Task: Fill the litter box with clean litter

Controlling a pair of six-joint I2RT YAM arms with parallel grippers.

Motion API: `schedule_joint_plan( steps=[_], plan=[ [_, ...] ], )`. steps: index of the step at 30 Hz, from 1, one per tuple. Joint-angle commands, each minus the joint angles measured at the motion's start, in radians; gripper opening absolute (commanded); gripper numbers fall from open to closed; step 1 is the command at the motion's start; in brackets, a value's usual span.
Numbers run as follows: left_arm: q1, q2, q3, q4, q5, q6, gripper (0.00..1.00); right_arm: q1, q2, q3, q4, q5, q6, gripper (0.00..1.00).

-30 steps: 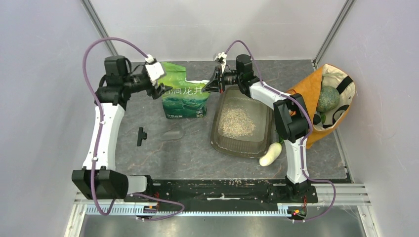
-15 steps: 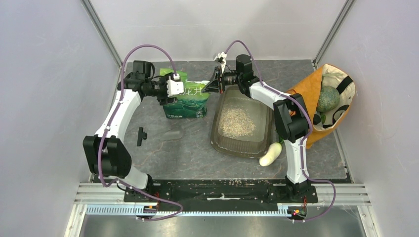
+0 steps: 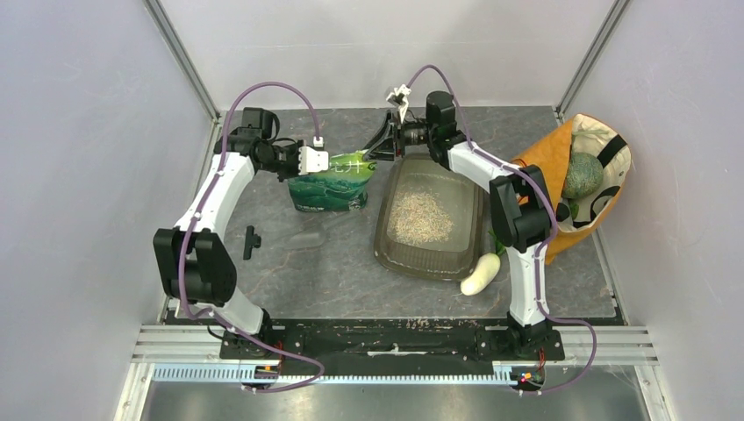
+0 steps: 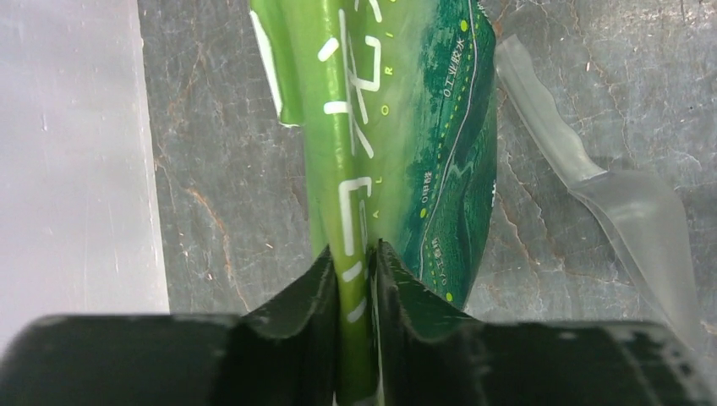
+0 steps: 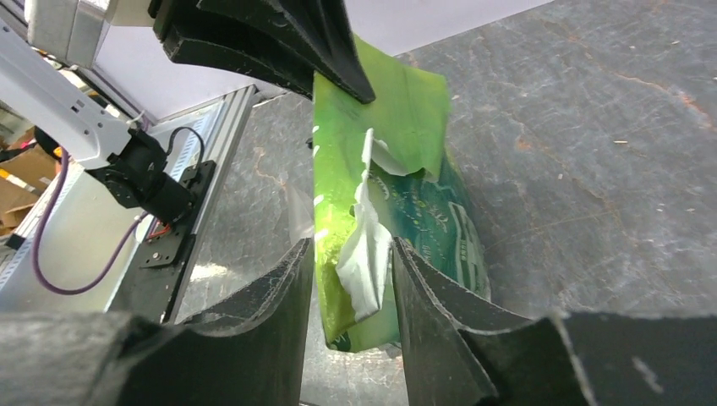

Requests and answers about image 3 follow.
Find poured litter granules pile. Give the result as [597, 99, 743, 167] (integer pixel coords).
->
[386, 191, 454, 246]

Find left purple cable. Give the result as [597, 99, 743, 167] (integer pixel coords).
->
[176, 81, 326, 394]

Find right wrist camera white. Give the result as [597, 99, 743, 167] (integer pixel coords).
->
[386, 84, 411, 123]

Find black bag clip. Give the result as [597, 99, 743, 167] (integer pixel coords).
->
[242, 225, 262, 260]

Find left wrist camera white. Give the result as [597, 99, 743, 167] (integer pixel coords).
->
[298, 136, 330, 175]

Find green litter bag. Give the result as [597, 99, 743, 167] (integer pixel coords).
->
[288, 151, 377, 212]

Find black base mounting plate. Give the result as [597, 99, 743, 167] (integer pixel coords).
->
[219, 318, 565, 377]

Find aluminium frame rail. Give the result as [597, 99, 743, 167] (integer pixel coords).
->
[131, 325, 659, 367]

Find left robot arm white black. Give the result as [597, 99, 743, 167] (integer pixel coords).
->
[153, 107, 328, 359]

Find clear plastic scoop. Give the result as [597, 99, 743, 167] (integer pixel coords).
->
[283, 211, 358, 250]

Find grey plastic litter box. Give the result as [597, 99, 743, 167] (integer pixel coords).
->
[373, 153, 484, 281]

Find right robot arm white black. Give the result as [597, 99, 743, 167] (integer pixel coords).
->
[364, 85, 557, 359]

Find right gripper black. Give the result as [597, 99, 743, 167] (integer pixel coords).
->
[363, 109, 436, 163]

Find orange tote bag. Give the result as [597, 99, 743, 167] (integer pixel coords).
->
[512, 113, 633, 265]

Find green melon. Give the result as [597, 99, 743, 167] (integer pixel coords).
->
[562, 152, 604, 199]

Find grey cable duct strip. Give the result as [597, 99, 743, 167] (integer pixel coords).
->
[152, 364, 516, 386]

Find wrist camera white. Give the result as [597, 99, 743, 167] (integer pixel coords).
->
[386, 84, 411, 123]
[298, 136, 330, 175]

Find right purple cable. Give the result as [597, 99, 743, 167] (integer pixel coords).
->
[405, 64, 598, 396]

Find white radish toy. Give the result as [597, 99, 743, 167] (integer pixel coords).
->
[460, 253, 501, 296]

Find purple cable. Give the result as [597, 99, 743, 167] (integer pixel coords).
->
[176, 81, 326, 394]
[405, 64, 598, 396]

